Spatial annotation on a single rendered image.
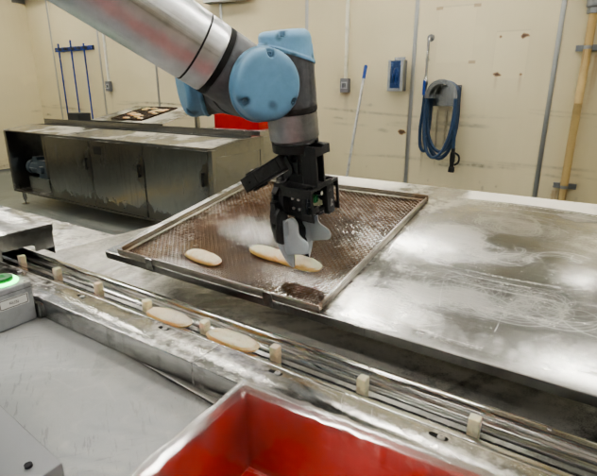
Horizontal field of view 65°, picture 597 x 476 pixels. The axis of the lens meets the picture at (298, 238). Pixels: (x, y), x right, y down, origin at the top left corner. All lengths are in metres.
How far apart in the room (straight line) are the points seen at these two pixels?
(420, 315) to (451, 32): 3.78
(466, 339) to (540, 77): 3.62
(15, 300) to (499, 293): 0.82
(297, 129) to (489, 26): 3.70
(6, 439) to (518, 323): 0.67
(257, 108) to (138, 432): 0.42
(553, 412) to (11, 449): 0.65
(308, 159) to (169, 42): 0.28
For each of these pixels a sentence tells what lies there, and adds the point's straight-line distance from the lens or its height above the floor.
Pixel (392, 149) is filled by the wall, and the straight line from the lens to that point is 4.56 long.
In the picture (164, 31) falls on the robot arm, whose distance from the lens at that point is 0.50.
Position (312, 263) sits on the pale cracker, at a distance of 0.80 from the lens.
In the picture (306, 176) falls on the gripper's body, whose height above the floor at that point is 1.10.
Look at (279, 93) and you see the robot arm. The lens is 0.51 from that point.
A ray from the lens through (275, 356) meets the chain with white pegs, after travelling 0.70.
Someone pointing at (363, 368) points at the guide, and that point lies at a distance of 0.67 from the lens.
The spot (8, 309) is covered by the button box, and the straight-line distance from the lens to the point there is 0.97.
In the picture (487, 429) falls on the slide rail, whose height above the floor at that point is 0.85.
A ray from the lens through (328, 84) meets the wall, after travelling 4.84.
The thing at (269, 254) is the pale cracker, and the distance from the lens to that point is 0.92.
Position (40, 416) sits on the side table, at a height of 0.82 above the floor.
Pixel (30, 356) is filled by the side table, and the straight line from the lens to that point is 0.88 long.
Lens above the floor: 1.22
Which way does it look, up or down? 18 degrees down
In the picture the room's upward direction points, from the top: straight up
